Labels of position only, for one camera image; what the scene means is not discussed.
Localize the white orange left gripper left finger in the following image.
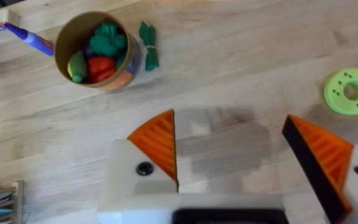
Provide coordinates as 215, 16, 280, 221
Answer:
96, 108, 180, 224

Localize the white orange left gripper right finger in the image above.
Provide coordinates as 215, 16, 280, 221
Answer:
282, 114, 358, 224

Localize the green toy vegetable bundle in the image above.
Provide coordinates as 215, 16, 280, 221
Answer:
139, 21, 160, 72

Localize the green disc with holes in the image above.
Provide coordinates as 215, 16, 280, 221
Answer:
323, 68, 358, 116

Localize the round tub with toy vegetables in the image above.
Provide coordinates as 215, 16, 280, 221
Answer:
53, 11, 142, 91

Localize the wooden peg rack with plates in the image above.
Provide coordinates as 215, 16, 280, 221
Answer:
0, 180, 25, 224

